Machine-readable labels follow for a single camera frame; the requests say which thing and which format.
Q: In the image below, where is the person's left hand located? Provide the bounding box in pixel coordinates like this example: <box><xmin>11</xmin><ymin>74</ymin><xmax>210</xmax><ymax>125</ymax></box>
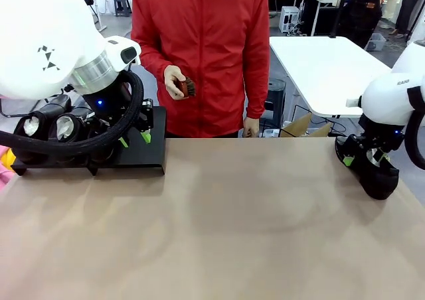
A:
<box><xmin>242</xmin><ymin>117</ymin><xmax>261</xmax><ymax>139</ymax></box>

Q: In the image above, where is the black vertical pole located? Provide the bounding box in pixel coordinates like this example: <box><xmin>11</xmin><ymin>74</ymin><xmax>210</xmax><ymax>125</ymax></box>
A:
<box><xmin>331</xmin><ymin>0</ymin><xmax>347</xmax><ymax>39</ymax></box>

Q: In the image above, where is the right arm black cable sleeve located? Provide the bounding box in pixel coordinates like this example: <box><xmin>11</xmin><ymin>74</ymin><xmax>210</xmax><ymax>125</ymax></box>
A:
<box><xmin>404</xmin><ymin>84</ymin><xmax>425</xmax><ymax>171</ymax></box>

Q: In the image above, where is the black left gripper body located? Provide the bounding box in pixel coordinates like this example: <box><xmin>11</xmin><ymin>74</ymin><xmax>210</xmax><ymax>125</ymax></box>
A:
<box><xmin>81</xmin><ymin>70</ymin><xmax>135</xmax><ymax>127</ymax></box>

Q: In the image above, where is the yellow object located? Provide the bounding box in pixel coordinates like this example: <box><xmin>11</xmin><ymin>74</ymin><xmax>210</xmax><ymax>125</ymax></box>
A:
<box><xmin>0</xmin><ymin>147</ymin><xmax>16</xmax><ymax>172</ymax></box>

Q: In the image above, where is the pink cloth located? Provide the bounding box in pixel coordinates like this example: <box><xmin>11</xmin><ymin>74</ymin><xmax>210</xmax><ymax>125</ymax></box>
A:
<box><xmin>0</xmin><ymin>131</ymin><xmax>16</xmax><ymax>195</ymax></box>

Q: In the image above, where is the person's right hand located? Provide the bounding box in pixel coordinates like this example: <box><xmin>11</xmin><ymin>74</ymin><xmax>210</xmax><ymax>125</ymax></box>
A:
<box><xmin>164</xmin><ymin>64</ymin><xmax>187</xmax><ymax>100</ymax></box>

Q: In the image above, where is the white office desk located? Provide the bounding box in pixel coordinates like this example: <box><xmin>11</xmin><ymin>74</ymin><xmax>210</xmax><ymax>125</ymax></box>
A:
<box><xmin>74</xmin><ymin>0</ymin><xmax>108</xmax><ymax>33</ymax></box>

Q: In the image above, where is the white computer case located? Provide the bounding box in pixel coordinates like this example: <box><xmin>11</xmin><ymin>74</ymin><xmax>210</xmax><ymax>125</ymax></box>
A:
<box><xmin>278</xmin><ymin>6</ymin><xmax>301</xmax><ymax>34</ymax></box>

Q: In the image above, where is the black round bin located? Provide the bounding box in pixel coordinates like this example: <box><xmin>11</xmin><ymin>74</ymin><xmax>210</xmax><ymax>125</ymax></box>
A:
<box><xmin>264</xmin><ymin>78</ymin><xmax>287</xmax><ymax>122</ymax></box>

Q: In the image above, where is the person's left forearm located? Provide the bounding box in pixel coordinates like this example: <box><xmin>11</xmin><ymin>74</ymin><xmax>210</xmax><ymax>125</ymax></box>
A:
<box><xmin>244</xmin><ymin>64</ymin><xmax>272</xmax><ymax>121</ymax></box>

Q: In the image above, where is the person in red jacket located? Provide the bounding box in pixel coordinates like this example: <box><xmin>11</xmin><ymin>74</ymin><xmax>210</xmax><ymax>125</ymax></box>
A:
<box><xmin>130</xmin><ymin>0</ymin><xmax>272</xmax><ymax>139</ymax></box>

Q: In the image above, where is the white folding table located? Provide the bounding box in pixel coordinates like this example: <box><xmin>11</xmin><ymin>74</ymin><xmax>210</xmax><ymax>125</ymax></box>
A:
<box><xmin>269</xmin><ymin>36</ymin><xmax>393</xmax><ymax>119</ymax></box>

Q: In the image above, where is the grey plastic step stool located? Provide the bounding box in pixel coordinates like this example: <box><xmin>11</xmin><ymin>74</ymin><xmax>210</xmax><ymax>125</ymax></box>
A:
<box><xmin>113</xmin><ymin>0</ymin><xmax>132</xmax><ymax>17</ymax></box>

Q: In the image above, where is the brown wooden shoe brush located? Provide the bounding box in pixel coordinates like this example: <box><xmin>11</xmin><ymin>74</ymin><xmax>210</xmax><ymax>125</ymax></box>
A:
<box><xmin>175</xmin><ymin>76</ymin><xmax>198</xmax><ymax>100</ymax></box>

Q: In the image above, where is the white paper shoe stuffing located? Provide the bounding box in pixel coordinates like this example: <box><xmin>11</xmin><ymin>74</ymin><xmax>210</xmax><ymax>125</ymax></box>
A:
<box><xmin>23</xmin><ymin>116</ymin><xmax>41</xmax><ymax>137</ymax></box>
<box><xmin>56</xmin><ymin>118</ymin><xmax>73</xmax><ymax>141</ymax></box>

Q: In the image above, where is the grey plastic storage bin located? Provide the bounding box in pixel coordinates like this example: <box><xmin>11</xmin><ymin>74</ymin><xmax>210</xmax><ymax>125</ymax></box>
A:
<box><xmin>365</xmin><ymin>33</ymin><xmax>388</xmax><ymax>52</ymax></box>

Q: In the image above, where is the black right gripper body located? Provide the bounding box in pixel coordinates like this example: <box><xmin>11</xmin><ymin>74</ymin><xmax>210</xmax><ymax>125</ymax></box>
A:
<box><xmin>357</xmin><ymin>113</ymin><xmax>406</xmax><ymax>152</ymax></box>

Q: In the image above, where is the background person in black apron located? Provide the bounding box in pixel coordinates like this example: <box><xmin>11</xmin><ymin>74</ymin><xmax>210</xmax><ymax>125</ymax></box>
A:
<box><xmin>339</xmin><ymin>0</ymin><xmax>383</xmax><ymax>47</ymax></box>

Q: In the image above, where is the person's right forearm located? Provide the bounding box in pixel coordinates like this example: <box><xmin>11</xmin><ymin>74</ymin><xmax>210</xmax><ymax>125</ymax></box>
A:
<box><xmin>139</xmin><ymin>56</ymin><xmax>173</xmax><ymax>82</ymax></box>

